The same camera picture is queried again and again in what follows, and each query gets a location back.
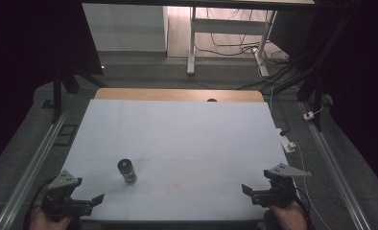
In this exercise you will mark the aluminium rail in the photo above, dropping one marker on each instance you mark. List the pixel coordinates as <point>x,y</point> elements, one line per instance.
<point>335,172</point>
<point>33,166</point>

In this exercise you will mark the black table grommet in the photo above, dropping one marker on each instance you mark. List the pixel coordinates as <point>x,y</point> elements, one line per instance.
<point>212,100</point>

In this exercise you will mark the white power strip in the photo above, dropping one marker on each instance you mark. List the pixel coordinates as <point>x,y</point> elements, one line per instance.
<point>285,141</point>

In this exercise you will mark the white cabinet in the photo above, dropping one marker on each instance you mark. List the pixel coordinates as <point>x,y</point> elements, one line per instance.
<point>126,27</point>

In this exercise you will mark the small white adapter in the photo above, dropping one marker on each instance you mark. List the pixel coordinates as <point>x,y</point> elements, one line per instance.
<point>309,115</point>

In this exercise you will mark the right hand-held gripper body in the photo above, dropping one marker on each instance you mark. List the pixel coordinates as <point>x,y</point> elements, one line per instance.
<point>281,182</point>

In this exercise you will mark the white desk frame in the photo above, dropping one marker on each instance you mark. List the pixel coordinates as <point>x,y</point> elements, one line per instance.
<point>228,27</point>

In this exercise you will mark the black floor plate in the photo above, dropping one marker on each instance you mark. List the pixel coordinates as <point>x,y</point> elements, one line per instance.
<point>66,134</point>

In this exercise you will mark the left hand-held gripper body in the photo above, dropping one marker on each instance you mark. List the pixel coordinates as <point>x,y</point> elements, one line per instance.
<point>63,183</point>

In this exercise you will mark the white table sheet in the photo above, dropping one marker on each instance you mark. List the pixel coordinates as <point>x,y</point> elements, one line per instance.
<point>184,153</point>

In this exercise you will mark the person's right hand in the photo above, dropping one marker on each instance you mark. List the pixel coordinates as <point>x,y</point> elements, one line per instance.
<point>289,218</point>

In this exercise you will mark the black metal stand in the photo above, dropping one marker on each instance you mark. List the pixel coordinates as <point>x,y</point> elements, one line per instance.
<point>57,96</point>
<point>316,76</point>

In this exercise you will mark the wooden table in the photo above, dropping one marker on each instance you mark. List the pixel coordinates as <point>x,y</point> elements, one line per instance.
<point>164,95</point>

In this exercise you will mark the person's left hand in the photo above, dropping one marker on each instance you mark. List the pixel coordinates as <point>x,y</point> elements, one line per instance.
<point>43,222</point>

